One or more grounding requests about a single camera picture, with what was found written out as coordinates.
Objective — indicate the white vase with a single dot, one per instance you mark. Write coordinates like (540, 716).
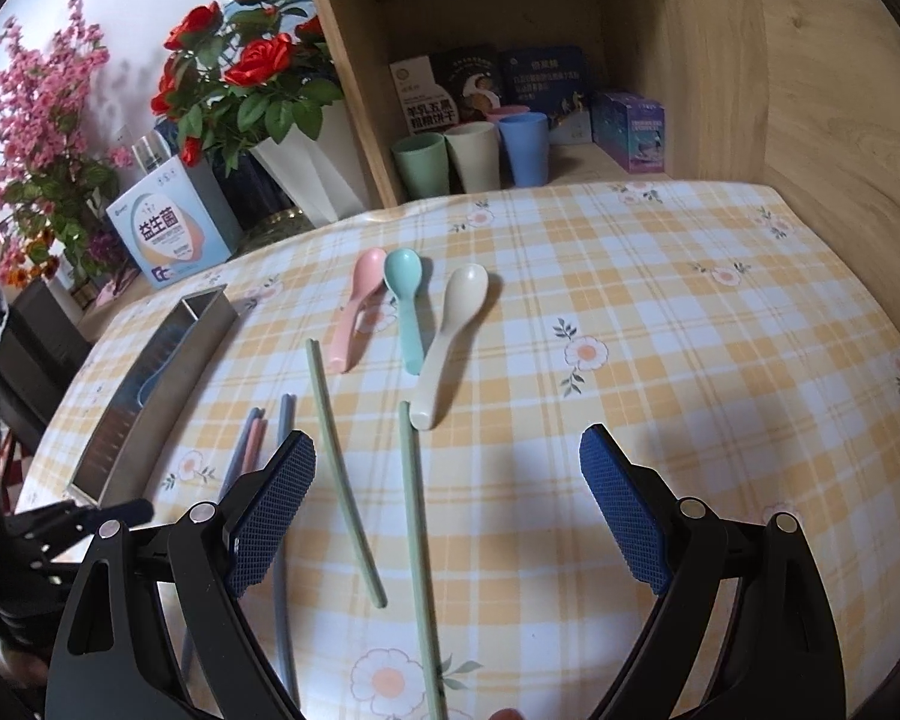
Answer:
(315, 172)

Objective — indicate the green cup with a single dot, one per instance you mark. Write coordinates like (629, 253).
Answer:
(418, 165)

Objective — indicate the gold metal tray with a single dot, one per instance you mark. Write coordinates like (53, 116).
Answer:
(270, 231)

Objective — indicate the dark furniture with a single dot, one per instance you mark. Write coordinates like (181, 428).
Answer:
(45, 352)

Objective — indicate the stainless steel utensil tray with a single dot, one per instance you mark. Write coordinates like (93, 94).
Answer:
(187, 345)

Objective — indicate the beige spoon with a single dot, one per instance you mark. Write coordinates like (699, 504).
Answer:
(465, 289)

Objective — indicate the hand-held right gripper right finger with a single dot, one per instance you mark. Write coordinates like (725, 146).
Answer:
(622, 510)

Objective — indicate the red rose bouquet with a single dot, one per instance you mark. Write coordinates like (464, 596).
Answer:
(259, 64)

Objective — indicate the green chopstick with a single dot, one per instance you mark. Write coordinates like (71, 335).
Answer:
(337, 450)
(418, 540)

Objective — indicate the beige cup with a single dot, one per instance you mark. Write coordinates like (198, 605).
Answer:
(474, 157)

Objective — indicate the pink spoon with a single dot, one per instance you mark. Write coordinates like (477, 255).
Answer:
(367, 270)

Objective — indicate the pink blossom branches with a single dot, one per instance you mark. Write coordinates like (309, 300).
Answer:
(37, 90)

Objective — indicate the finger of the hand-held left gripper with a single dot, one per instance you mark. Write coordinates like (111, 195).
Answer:
(82, 517)

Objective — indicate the white bottle box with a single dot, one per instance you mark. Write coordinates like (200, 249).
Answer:
(150, 150)

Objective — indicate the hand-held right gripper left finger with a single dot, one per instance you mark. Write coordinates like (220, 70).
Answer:
(270, 517)

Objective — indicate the black snack box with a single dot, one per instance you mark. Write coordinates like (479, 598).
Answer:
(469, 82)

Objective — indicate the teal spoon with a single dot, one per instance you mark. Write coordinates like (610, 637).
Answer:
(403, 274)

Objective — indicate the white snack box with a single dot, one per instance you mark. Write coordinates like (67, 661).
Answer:
(416, 97)

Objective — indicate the wooden shelf cabinet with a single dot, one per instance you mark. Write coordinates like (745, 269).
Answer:
(795, 90)

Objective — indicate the blue chopstick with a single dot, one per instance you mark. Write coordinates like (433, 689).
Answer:
(241, 442)

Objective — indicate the white and blue carton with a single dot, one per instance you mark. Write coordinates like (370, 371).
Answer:
(172, 232)

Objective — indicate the pink chopstick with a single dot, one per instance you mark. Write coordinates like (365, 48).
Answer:
(253, 446)

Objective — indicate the dark blue printed box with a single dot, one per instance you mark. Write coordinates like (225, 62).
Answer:
(547, 86)

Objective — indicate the pink cup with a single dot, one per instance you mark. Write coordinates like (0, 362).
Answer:
(506, 114)

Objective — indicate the blue cup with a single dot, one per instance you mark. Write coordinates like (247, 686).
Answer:
(523, 150)

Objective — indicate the yellow plaid floral tablecloth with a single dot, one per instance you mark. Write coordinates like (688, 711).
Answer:
(645, 330)

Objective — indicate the green leafy plant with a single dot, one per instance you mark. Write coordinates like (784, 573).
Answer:
(75, 202)

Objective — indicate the purple printed box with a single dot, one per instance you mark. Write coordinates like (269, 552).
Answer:
(630, 131)

